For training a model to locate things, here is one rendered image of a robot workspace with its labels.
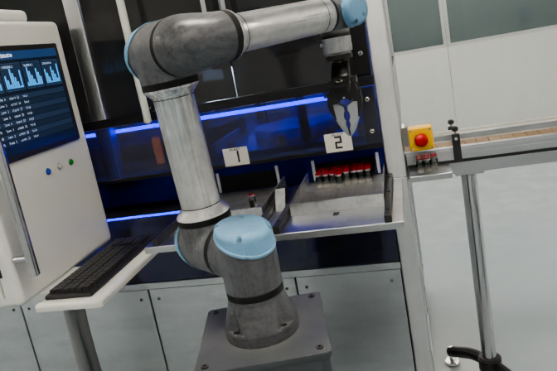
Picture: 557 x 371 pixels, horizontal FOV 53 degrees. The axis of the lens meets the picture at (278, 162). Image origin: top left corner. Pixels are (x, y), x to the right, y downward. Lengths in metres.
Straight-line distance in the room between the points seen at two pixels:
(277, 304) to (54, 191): 0.89
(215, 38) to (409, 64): 5.36
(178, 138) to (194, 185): 0.10
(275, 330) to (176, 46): 0.56
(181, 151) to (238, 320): 0.36
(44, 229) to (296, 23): 0.97
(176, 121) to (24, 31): 0.79
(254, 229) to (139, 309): 1.16
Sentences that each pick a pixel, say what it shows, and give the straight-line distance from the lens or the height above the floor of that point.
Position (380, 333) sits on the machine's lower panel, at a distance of 1.98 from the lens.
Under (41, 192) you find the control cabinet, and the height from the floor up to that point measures 1.06.
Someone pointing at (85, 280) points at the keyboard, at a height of 0.83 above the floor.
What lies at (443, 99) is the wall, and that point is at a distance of 6.38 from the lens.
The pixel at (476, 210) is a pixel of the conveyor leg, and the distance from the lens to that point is 1.97.
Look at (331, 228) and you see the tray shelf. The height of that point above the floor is 0.88.
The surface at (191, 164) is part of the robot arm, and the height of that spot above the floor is 1.14.
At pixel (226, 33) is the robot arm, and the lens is 1.03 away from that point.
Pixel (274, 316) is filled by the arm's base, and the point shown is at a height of 0.84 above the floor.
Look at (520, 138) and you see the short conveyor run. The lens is 1.89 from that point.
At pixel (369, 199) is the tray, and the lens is 1.52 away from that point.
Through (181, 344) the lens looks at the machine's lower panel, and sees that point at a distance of 2.17.
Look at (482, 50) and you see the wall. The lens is 6.37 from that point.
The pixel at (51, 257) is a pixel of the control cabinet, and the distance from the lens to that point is 1.74.
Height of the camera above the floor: 1.34
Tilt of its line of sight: 12 degrees down
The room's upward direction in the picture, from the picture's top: 11 degrees counter-clockwise
